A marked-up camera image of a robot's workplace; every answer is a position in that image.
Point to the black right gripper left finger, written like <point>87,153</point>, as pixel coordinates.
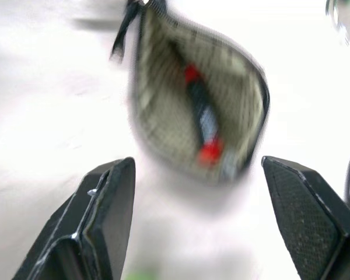
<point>105,221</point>

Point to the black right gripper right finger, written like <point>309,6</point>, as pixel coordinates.
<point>306,221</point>

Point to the beige grid zip pouch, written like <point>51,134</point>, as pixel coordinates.
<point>169,102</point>

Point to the red black marker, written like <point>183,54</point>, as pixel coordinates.
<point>203,116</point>

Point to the green highlighter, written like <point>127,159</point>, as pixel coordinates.
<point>141,275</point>

